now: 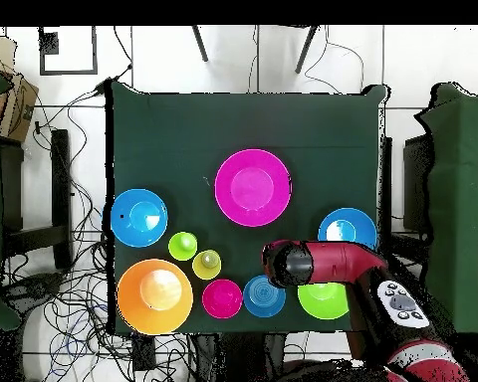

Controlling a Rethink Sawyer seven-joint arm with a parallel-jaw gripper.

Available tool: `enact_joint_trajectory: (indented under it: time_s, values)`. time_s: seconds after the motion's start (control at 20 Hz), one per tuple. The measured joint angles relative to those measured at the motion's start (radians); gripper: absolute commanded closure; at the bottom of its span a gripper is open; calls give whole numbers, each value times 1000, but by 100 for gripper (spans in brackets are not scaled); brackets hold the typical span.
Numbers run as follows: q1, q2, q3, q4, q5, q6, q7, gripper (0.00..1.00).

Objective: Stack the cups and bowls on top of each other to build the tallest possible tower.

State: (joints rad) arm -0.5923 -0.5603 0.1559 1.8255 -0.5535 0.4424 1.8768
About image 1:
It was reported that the black box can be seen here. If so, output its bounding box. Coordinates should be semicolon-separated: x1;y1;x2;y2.
402;134;433;236

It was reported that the light green plastic cup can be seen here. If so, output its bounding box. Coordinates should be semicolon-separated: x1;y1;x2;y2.
167;231;199;263

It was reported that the black stand leg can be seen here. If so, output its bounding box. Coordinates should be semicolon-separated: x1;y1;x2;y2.
294;25;320;76
190;25;209;64

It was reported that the small blue plastic bowl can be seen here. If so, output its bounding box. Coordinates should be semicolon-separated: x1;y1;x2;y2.
242;275;287;318

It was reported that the large blue plastic bowl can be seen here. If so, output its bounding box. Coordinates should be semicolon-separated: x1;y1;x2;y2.
110;188;169;249
317;207;379;251

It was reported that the red plastic bowl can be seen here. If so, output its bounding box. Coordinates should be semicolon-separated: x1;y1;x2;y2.
201;279;244;320

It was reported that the green plastic bowl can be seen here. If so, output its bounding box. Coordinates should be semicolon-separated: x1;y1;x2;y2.
297;281;351;320

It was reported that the orange plastic bowl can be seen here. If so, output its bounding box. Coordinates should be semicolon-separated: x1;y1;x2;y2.
117;258;195;336

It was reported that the pink plastic bowl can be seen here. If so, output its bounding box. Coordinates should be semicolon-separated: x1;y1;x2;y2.
213;148;293;229

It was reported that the yellow plastic cup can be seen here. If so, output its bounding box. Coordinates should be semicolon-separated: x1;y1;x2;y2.
191;249;223;281

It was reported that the cardboard box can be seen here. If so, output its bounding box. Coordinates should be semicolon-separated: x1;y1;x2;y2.
0;33;40;144

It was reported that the dark green table cloth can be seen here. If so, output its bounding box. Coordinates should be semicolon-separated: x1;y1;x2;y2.
110;81;387;335

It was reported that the black table frame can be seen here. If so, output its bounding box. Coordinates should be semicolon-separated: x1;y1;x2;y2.
0;128;74;272

